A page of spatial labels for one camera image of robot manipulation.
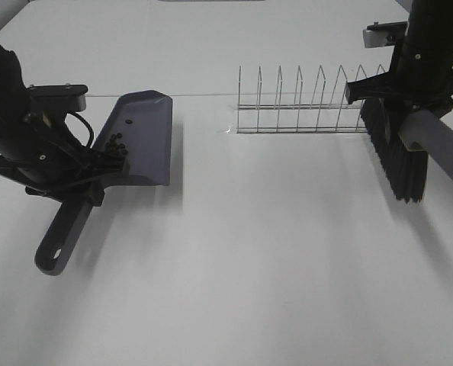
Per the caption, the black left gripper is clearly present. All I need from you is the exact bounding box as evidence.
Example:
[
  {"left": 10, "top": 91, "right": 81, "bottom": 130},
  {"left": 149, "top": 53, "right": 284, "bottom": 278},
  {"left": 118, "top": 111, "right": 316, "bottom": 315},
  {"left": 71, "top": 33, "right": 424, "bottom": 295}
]
[{"left": 0, "top": 114, "right": 124, "bottom": 207}]

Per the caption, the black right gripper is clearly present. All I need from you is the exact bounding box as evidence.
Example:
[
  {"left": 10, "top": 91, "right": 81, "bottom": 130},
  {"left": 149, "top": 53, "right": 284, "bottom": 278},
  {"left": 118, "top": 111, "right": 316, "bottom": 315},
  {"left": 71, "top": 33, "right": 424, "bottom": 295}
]
[{"left": 345, "top": 41, "right": 453, "bottom": 118}]

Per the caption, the pile of coffee beans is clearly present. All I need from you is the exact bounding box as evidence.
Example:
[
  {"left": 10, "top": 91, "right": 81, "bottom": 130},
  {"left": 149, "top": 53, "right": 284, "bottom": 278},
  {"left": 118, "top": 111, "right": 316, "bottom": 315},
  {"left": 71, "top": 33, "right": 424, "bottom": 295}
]
[{"left": 102, "top": 117, "right": 133, "bottom": 159}]

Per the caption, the purple plastic dustpan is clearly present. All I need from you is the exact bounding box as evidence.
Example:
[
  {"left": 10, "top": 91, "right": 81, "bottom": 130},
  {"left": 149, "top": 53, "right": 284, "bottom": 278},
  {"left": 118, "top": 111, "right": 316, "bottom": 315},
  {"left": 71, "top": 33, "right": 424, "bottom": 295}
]
[{"left": 34, "top": 90, "right": 173, "bottom": 276}]

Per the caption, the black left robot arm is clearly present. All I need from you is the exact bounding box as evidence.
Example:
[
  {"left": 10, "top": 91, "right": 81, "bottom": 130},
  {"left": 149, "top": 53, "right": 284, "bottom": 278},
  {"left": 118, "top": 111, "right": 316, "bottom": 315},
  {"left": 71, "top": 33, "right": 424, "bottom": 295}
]
[{"left": 0, "top": 45, "right": 124, "bottom": 207}]

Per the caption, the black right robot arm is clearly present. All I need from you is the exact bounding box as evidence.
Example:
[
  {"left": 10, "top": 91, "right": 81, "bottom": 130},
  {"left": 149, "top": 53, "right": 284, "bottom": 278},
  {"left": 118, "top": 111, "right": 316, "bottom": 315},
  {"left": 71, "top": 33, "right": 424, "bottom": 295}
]
[{"left": 345, "top": 1, "right": 453, "bottom": 117}]

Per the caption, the black left camera cable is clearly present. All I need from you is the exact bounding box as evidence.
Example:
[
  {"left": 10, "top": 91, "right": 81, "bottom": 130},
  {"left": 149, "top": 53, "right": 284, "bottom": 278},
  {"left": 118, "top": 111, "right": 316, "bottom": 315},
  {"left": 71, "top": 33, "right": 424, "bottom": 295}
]
[{"left": 64, "top": 112, "right": 95, "bottom": 149}]

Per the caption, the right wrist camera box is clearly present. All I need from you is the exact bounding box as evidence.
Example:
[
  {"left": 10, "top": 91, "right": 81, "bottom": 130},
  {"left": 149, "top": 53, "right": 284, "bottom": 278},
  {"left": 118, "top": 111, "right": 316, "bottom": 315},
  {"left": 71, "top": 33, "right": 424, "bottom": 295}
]
[{"left": 362, "top": 21, "right": 408, "bottom": 49}]

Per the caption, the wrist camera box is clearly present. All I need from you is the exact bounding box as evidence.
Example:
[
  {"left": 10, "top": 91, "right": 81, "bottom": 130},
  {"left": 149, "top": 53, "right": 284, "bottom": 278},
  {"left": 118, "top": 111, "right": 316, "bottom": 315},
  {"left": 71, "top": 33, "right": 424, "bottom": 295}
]
[
  {"left": 27, "top": 84, "right": 88, "bottom": 113},
  {"left": 362, "top": 21, "right": 408, "bottom": 49}
]

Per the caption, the metal wire dish rack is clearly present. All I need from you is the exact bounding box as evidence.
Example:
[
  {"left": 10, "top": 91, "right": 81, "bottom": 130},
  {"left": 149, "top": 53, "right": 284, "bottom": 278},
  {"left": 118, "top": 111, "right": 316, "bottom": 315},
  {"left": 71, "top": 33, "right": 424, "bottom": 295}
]
[{"left": 231, "top": 64, "right": 370, "bottom": 135}]

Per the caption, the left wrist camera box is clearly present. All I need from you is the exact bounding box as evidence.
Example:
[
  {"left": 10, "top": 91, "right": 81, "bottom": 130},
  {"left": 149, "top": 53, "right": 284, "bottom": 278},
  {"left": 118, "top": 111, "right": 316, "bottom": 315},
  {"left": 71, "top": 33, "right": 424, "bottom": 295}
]
[{"left": 27, "top": 84, "right": 88, "bottom": 113}]

